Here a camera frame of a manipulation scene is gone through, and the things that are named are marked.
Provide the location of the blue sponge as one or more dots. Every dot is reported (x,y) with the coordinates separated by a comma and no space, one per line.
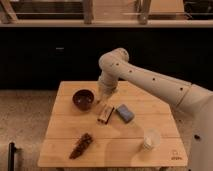
(125,113)

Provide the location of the white paper cup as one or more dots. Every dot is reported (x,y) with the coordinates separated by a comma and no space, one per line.
(152,139)

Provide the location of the brown pine cone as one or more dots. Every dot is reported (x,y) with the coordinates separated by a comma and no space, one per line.
(81,145)

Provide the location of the dark purple bowl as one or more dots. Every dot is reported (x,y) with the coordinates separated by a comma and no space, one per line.
(83,99)

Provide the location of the wooden folding table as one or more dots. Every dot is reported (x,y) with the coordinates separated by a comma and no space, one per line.
(115,144)

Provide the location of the small wooden box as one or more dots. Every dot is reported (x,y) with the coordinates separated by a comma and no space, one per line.
(105,114)

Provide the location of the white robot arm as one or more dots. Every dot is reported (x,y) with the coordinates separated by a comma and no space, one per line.
(185,96)

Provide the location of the black bar on floor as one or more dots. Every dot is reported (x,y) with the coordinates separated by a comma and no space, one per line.
(11,154)

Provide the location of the wooden shelf frame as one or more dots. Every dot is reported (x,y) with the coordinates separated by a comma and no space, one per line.
(106,13)

